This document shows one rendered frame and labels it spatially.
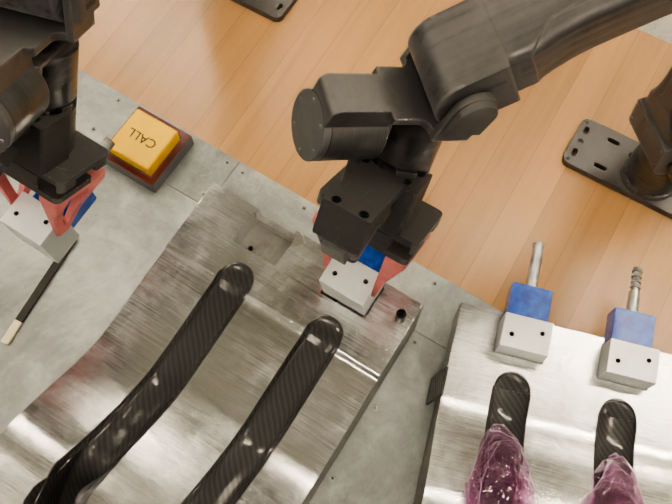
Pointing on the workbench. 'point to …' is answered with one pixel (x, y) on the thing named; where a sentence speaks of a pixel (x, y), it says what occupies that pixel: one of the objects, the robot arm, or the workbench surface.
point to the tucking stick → (33, 300)
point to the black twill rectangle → (437, 385)
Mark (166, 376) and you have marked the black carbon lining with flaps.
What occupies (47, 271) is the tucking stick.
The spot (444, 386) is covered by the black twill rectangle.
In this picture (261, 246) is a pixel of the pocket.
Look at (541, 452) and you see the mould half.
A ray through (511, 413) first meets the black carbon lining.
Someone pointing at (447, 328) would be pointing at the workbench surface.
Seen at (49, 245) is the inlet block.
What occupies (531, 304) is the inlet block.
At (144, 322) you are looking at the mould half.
